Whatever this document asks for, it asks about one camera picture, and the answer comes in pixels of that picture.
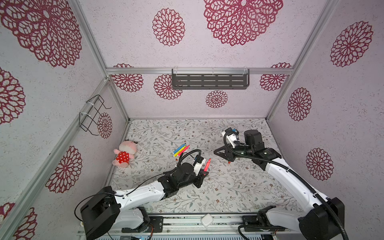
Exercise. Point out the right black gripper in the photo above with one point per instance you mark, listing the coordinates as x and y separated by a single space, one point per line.
228 155

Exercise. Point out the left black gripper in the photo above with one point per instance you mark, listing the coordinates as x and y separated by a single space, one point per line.
201 177

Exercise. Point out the pink highlighter pen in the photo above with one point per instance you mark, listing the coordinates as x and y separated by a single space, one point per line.
183 150
207 165

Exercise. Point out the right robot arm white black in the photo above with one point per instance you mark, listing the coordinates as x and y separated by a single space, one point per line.
322 218

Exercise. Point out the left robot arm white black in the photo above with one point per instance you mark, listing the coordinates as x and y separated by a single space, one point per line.
123 209

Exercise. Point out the yellow highlighter pen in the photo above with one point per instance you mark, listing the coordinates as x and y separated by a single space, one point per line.
175 155

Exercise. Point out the blue highlighter pen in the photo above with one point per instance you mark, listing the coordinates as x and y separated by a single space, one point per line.
178 149

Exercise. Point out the pink plush toy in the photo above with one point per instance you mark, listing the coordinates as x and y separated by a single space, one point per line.
125 153

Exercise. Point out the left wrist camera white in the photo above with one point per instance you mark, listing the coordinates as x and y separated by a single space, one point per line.
198 166

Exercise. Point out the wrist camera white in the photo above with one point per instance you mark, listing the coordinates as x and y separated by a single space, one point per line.
198 166
232 137

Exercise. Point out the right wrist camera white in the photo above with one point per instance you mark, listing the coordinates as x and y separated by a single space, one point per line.
232 137

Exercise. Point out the white plastic clip on rail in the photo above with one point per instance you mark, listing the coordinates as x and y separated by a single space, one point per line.
207 220

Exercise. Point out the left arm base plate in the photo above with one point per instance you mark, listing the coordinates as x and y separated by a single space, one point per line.
153 225

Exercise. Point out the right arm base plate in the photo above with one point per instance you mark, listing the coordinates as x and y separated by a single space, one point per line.
260 222

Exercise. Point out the dark grey wall shelf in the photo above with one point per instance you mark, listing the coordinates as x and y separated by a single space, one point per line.
210 81

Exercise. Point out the black wire wall rack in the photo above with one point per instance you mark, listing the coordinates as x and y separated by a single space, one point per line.
96 121

